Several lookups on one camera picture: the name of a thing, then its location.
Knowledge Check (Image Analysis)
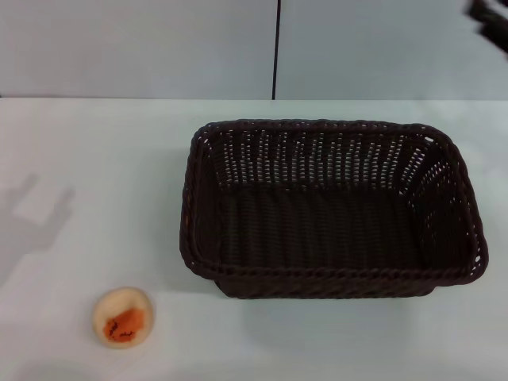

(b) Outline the dark brown woven basket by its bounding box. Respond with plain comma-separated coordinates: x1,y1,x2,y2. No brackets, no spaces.
179,117,490,299

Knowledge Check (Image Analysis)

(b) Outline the round bun with orange topping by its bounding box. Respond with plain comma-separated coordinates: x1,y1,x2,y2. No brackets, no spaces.
91,287,155,350

